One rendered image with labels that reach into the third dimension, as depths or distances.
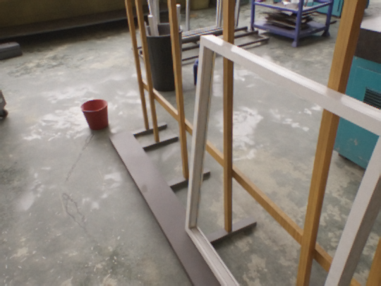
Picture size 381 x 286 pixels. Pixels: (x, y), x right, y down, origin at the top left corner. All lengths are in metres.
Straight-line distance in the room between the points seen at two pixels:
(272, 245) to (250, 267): 0.25
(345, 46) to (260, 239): 1.73
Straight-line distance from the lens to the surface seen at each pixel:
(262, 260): 2.59
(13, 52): 7.25
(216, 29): 6.74
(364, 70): 3.11
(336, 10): 7.89
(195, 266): 2.47
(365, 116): 1.21
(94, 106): 4.27
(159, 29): 5.02
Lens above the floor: 2.03
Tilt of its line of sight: 33 degrees down
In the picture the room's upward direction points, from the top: 5 degrees counter-clockwise
